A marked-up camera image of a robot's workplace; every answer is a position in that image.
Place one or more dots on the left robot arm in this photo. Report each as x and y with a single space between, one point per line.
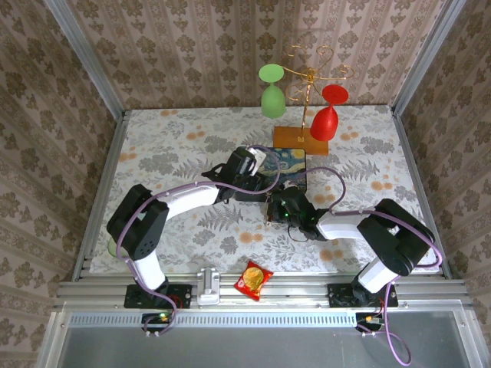
184 201

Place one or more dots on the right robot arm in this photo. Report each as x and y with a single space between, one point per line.
341 226

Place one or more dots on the starry night print box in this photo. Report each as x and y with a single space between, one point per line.
291 165

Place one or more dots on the floral white tablecloth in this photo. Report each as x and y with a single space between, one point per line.
184 130

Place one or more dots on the green plastic wine glass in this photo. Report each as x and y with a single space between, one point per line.
273 101

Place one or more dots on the red snack packet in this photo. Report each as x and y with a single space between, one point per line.
253 280

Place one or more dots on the red plastic wine glass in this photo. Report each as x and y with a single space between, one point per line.
324 122

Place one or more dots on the white toggle clamp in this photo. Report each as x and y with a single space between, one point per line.
208 285

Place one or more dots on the small circuit board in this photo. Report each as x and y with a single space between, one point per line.
157 320
370 320

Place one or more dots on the pale green round object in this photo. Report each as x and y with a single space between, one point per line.
112 249

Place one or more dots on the aluminium front rail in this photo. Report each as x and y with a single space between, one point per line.
299 295

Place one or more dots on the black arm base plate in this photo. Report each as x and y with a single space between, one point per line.
180 297
339 297

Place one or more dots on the aluminium side rail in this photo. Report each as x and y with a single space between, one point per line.
97 199
422 184

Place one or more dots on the aluminium frame post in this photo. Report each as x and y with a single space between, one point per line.
426 57
84 53

